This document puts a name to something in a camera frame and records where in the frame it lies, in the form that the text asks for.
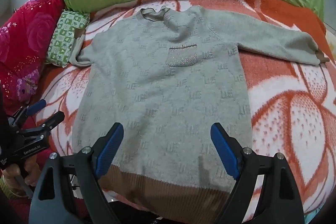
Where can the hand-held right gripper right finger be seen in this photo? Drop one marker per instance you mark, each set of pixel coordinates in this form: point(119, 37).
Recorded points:
point(224, 148)

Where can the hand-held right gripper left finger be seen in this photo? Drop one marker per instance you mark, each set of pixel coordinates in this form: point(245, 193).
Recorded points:
point(111, 146)

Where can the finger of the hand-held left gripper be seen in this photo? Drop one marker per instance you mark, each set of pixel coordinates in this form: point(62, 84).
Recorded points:
point(53, 120)
point(36, 106)

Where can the grey knitted sweater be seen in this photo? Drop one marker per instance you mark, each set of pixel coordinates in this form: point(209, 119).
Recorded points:
point(162, 82)

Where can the person's left hand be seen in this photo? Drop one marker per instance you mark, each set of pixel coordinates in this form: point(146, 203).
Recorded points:
point(19, 178)

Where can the gold bangle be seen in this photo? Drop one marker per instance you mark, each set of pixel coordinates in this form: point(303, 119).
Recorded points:
point(4, 182)

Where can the dark red cloth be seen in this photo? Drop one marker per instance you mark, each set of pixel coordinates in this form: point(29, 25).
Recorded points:
point(18, 211)

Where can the red floral quilt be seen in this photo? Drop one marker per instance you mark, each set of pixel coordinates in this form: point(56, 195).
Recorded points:
point(29, 35)

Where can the green patterned pillow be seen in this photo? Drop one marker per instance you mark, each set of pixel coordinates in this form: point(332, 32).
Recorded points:
point(65, 37)

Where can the orange white floral blanket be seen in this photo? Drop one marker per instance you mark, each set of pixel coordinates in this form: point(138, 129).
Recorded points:
point(288, 98)

